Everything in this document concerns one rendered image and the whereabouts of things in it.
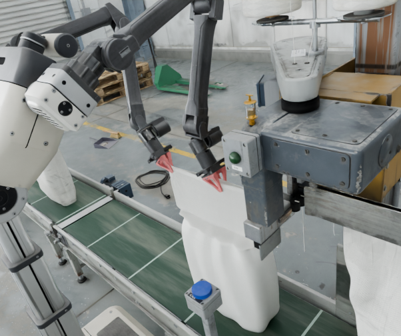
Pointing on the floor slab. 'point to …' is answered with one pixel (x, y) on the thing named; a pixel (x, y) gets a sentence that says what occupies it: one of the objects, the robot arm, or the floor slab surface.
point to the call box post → (210, 326)
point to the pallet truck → (168, 77)
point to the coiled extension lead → (154, 183)
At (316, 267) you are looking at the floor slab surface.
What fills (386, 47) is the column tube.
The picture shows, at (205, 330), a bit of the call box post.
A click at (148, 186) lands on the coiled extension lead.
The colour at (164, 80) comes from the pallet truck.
